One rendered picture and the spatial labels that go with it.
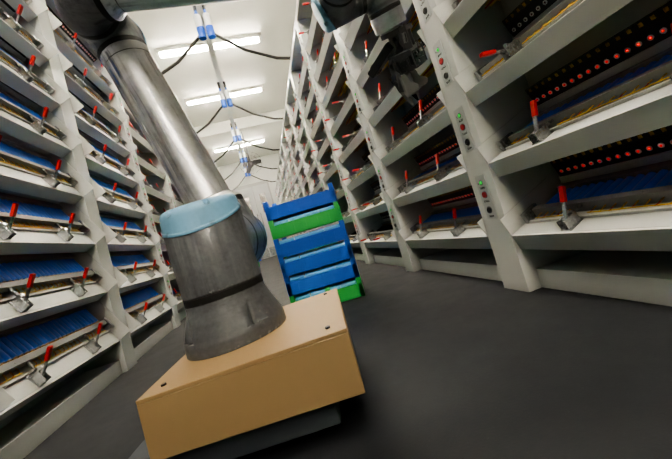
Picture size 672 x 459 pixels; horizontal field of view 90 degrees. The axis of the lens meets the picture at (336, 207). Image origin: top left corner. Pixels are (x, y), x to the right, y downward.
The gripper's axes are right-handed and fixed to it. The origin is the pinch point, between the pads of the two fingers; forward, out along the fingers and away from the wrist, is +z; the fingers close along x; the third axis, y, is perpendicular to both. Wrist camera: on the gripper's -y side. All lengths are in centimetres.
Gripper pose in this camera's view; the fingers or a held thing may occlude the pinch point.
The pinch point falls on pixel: (411, 99)
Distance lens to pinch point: 109.9
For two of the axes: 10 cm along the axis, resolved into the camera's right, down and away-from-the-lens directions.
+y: 6.8, -0.4, -7.3
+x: 5.7, -5.9, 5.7
